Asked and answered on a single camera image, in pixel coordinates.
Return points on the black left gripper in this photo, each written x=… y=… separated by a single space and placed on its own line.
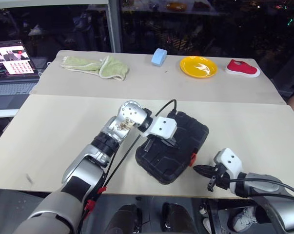
x=159 y=141

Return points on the light blue block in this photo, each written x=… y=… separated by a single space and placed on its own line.
x=159 y=57

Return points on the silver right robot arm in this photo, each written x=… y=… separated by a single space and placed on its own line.
x=271 y=195

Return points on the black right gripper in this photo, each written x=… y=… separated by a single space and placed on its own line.
x=221 y=178

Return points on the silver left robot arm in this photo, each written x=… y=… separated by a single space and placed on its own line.
x=88 y=170

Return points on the dark rounded shape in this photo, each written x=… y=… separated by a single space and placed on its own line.
x=123 y=220
x=177 y=219

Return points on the grey window pillar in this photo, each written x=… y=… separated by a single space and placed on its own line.
x=115 y=24

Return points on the red white shoe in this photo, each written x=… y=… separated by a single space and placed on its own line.
x=241 y=69

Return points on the yellow plate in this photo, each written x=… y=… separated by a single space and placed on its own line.
x=198 y=67

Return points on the grey open laptop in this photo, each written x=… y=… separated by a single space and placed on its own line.
x=10 y=90

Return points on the green towel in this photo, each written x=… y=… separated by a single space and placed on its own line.
x=107 y=69

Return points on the white sneaker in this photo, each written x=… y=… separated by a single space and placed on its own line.
x=243 y=219

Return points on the orange object behind glass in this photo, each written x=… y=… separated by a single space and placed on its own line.
x=176 y=6

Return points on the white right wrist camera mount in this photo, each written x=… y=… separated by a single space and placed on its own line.
x=229 y=161

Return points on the black plastic tool case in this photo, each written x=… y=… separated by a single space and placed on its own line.
x=176 y=156

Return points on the black table leg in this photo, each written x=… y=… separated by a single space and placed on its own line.
x=213 y=217

